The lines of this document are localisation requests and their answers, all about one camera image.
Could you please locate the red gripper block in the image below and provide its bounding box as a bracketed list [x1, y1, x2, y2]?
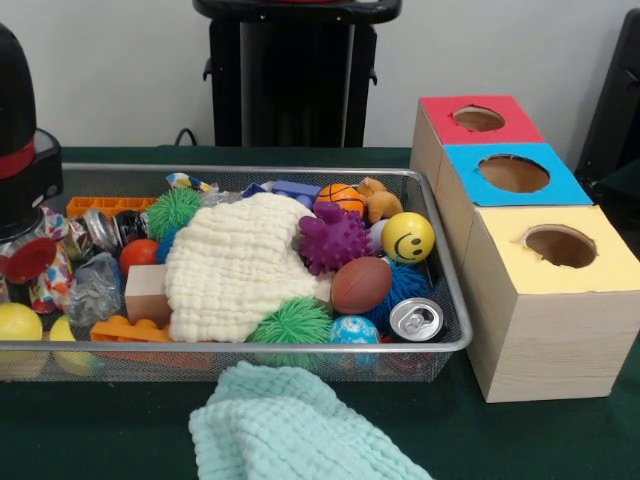
[0, 236, 59, 286]

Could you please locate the white multicolour print cloth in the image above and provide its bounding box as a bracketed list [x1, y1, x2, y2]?
[26, 208, 77, 314]

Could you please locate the cream knitted cloth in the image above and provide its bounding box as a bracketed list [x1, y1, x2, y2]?
[163, 192, 333, 344]

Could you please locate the mint green knitted cloth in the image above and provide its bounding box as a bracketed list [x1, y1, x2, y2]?
[190, 358, 431, 480]

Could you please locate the wooden box with three holes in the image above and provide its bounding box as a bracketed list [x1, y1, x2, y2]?
[410, 95, 640, 403]

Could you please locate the plain yellow ball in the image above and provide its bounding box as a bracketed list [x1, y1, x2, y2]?
[0, 303, 44, 377]

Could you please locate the orange plastic tray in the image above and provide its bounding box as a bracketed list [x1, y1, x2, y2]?
[66, 196, 159, 219]

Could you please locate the red ball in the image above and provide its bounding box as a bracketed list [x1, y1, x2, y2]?
[118, 238, 161, 279]

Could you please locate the orange toy brick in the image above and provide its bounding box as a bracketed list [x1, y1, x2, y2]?
[90, 315, 173, 344]

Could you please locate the plain wooden block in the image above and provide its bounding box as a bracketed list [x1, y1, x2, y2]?
[124, 264, 173, 329]

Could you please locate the green spiky ball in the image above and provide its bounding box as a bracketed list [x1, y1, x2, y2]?
[146, 187, 202, 242]
[247, 296, 334, 371]

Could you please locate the purple spiky ball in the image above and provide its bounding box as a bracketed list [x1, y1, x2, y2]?
[298, 202, 374, 275]

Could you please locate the orange toy basketball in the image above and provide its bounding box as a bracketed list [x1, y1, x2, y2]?
[316, 183, 367, 215]

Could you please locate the brown toy football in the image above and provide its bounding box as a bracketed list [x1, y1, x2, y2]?
[331, 257, 393, 314]

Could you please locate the blue globe ball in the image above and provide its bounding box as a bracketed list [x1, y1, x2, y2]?
[330, 315, 381, 369]

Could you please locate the yellow smiley face ball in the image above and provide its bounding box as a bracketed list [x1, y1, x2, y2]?
[382, 211, 436, 264]

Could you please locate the silver drink can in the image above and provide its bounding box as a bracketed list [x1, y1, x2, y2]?
[390, 297, 444, 341]

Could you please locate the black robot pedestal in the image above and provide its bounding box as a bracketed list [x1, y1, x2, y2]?
[193, 0, 403, 149]

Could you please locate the shallow wire mesh bin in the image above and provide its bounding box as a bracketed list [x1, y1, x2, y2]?
[0, 163, 473, 383]

